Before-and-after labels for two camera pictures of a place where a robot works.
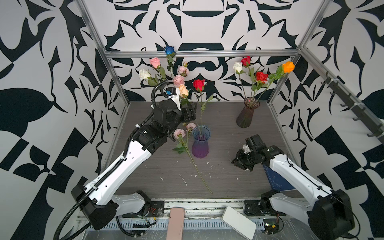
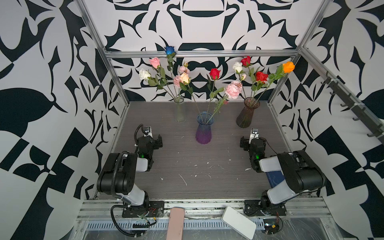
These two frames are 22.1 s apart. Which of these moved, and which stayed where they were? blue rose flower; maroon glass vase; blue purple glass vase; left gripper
Moved: left gripper; blue purple glass vase
Stayed: blue rose flower; maroon glass vase
